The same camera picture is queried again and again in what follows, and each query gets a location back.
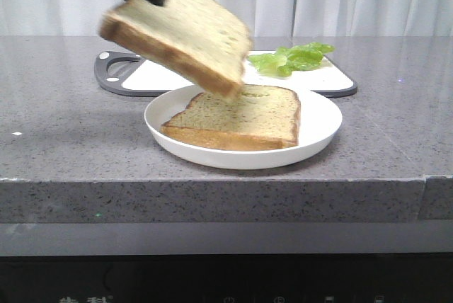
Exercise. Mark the white grey-rimmed cutting board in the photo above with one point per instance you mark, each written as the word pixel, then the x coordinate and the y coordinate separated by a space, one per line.
pixel 129 74

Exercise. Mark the bread slice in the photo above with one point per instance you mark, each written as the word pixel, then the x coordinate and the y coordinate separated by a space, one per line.
pixel 260 118
pixel 200 40

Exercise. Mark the white round plate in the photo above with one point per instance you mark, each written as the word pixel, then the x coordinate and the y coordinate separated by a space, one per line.
pixel 320 119

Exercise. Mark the green lettuce leaf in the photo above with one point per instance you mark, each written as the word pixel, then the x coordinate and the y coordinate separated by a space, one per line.
pixel 286 60

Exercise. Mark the black appliance panel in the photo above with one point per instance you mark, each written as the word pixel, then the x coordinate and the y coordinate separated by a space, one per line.
pixel 398 277

